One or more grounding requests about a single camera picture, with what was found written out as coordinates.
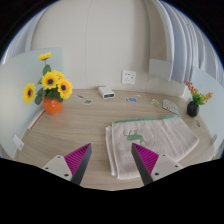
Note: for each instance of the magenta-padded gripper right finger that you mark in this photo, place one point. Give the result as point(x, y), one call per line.
point(148, 160)

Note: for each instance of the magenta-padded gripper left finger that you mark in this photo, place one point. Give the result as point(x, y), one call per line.
point(76, 160)

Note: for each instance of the beige towel with green trim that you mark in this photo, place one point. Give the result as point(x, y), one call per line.
point(163, 140)

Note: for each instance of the pale fan-shaped card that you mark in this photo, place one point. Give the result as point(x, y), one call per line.
point(170, 107)

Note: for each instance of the small yellowish sticker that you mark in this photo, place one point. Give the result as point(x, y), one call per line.
point(156, 102)

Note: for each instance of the small green sticker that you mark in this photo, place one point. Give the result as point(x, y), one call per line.
point(87, 102)

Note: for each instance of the sunflowers in orange vase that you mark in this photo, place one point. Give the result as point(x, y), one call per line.
point(52, 105)

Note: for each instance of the white panel clip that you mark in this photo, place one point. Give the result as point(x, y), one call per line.
point(18, 142)
point(213, 139)

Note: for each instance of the small metallic figure sticker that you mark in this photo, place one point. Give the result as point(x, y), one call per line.
point(198, 123)

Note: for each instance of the small blue sticker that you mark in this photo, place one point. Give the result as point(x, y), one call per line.
point(131, 99)

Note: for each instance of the small pale sticker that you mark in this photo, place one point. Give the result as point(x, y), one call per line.
point(79, 96)

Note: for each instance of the orange flowers in black vase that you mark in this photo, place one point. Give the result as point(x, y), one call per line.
point(192, 109)

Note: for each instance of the small white box device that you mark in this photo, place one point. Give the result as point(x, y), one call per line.
point(106, 92)

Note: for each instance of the frosted desk divider panel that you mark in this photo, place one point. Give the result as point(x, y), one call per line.
point(213, 106)
point(16, 100)

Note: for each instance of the pale grey curtain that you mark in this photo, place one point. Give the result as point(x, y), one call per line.
point(186, 50)

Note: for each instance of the white wall socket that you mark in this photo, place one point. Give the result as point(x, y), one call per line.
point(128, 77)

